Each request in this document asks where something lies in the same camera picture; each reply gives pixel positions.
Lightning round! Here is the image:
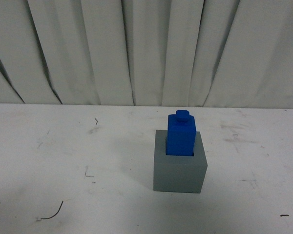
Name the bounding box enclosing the blue block with knob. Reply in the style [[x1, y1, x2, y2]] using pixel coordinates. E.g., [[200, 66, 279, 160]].
[[166, 110, 197, 156]]

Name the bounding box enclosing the gray square base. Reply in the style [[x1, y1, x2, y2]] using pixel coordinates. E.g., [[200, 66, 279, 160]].
[[153, 130, 208, 194]]

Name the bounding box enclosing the white pleated curtain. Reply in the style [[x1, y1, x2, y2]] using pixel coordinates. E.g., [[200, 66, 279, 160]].
[[0, 0, 293, 109]]

